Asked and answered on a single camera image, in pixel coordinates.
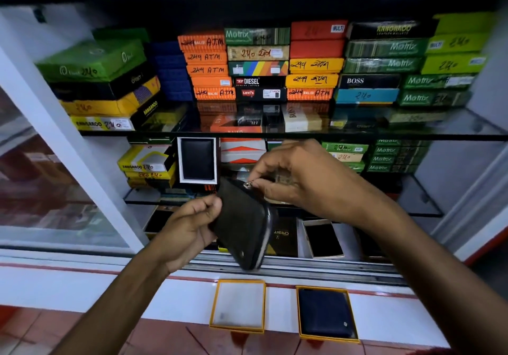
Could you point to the person's right hand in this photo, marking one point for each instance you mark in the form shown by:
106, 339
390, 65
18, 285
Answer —
325, 184

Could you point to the person's left hand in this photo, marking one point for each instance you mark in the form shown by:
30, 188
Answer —
180, 234

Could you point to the person's left thumb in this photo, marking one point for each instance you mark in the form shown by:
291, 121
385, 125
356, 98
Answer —
204, 206

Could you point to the person's right thumb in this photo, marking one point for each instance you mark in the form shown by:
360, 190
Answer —
277, 192

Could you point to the black zip wallet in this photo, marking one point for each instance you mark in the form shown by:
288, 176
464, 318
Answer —
242, 228

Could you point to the person's right forearm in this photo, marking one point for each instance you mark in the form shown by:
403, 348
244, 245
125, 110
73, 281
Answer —
444, 287

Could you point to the person's left forearm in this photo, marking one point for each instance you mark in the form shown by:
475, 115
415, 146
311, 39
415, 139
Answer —
115, 307

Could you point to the black box gold logo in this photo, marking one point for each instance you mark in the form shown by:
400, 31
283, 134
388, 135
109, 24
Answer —
283, 237

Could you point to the open box dark wallet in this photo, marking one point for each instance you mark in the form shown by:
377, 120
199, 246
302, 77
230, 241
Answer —
158, 222

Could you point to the white-rimmed open display box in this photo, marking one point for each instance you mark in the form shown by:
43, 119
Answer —
179, 160

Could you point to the white and orange wallet box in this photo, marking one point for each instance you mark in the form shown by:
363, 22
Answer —
243, 150

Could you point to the white open wallet box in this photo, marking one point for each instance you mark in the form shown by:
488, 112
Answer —
304, 239

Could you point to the yellow handwritten wallet box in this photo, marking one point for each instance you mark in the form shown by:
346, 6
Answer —
150, 175

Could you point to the black glossy wallet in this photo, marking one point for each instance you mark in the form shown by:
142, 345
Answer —
323, 240

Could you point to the yellow and white wallet box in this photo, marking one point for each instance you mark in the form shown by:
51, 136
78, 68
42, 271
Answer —
145, 158

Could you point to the tan handwritten wallet box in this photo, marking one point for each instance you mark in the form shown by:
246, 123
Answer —
346, 157

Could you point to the cream wallet box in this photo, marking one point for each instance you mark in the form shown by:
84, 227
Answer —
301, 119

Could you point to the red-orange wallet box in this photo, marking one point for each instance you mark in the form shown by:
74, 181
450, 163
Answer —
234, 125

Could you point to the green handwritten wallet box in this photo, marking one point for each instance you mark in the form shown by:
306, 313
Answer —
344, 147

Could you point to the small green wallet box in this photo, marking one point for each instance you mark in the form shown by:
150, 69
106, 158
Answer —
356, 166

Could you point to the metal sliding door track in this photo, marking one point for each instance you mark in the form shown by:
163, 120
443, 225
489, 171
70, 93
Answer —
317, 271

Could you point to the black box white sticker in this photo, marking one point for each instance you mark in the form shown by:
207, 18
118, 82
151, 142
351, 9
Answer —
260, 94

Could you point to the single orange wallet box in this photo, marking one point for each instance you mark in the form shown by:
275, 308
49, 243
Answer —
309, 94

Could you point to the empty yellow-rimmed box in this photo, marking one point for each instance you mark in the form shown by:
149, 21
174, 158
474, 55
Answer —
238, 307

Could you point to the black box red label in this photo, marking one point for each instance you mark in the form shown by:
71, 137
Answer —
258, 82

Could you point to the stack of dark green boxes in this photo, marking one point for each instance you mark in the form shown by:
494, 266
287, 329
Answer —
391, 156

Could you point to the black and yellow wallet box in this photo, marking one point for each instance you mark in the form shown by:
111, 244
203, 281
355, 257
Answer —
119, 122

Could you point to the yellow-rimmed box with wallet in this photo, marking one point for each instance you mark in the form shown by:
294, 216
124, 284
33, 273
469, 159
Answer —
300, 315

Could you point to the rainbow striped wallet box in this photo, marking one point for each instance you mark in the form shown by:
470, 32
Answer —
258, 68

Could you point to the navy blue wallet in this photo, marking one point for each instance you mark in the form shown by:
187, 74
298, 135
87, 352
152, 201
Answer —
325, 313

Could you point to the light blue wallet box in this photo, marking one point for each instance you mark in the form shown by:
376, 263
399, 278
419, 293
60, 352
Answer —
366, 96

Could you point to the glass shelf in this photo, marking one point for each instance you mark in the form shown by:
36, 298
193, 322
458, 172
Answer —
436, 128
412, 200

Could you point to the stack of orange boxes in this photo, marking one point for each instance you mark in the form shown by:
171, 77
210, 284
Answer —
208, 69

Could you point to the yellow purple-patch wallet box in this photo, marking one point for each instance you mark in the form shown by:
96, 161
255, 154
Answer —
111, 105

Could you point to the stack of blue boxes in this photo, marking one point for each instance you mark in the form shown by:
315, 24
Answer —
170, 71

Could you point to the beige wallet box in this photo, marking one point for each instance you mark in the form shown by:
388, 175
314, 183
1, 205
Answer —
258, 53

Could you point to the black box white print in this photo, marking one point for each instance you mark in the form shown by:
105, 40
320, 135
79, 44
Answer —
369, 81

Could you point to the red wallet box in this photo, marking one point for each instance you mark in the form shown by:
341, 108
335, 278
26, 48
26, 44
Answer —
316, 49
317, 30

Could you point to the black flat wallet box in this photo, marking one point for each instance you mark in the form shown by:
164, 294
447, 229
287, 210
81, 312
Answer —
107, 89

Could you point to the sliding glass door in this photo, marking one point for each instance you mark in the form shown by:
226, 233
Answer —
51, 192

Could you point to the dark green wallet box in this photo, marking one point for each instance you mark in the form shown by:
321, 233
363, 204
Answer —
383, 65
438, 81
258, 36
434, 98
387, 48

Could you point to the bright green wallet box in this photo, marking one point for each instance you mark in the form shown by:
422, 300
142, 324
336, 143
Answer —
93, 59

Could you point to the plain green wallet box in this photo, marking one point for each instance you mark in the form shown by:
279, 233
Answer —
121, 33

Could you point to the black box gold print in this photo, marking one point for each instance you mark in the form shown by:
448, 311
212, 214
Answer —
391, 29

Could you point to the lime green wallet box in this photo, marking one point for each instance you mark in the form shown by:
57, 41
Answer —
464, 23
458, 43
454, 64

